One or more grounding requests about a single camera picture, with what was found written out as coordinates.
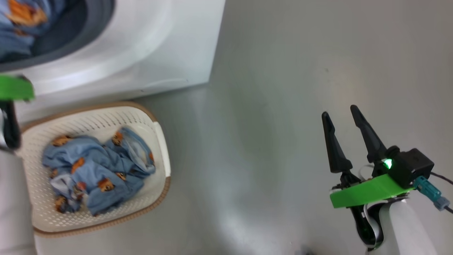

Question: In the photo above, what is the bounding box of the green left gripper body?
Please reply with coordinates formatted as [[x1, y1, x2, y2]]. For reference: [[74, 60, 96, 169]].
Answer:
[[0, 74, 35, 149]]

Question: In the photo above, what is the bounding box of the white washing machine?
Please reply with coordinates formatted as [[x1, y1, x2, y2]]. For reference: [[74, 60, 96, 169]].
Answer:
[[0, 0, 226, 123]]

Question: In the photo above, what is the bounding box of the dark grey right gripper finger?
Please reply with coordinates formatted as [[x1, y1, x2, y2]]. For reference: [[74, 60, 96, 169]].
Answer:
[[350, 105, 388, 163], [321, 112, 353, 174]]

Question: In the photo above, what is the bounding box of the blue bear print garment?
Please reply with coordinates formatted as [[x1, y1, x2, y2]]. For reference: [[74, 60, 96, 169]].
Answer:
[[0, 0, 48, 63], [42, 127, 156, 216]]

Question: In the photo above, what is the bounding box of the teal cable connector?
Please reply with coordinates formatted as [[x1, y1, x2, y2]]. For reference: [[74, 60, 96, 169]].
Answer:
[[414, 176, 451, 211]]

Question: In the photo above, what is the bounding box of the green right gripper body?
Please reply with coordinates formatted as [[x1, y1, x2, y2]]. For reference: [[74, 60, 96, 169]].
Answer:
[[330, 171, 414, 250]]

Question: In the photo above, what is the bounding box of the thin black camera cable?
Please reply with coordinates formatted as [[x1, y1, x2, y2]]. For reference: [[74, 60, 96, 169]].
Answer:
[[430, 171, 453, 214]]

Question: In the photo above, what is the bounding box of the white basket with brown rim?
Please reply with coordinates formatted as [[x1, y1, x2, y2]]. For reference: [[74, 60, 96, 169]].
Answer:
[[16, 102, 171, 237]]

